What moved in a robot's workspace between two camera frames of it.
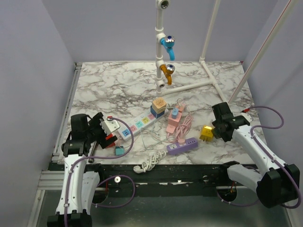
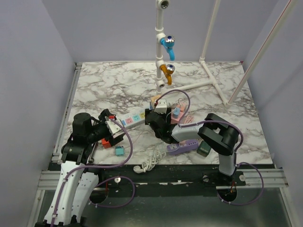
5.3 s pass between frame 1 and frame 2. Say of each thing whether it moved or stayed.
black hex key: stayed
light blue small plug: stayed
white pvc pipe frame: stayed
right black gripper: moved
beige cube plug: moved
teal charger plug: stayed
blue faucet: stayed
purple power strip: stayed
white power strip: moved
